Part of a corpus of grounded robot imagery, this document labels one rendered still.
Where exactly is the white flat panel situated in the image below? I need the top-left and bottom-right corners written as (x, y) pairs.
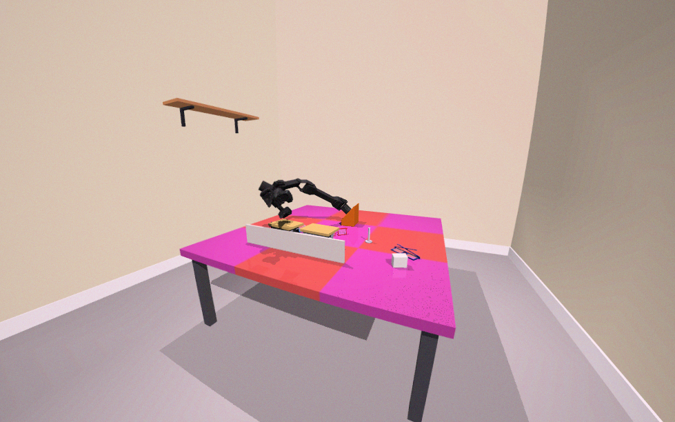
top-left (245, 224), bottom-right (345, 263)

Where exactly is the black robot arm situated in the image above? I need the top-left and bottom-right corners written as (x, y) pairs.
top-left (258, 178), bottom-right (351, 214)

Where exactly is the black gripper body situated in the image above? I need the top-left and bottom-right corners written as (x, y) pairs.
top-left (260, 188), bottom-right (292, 219)

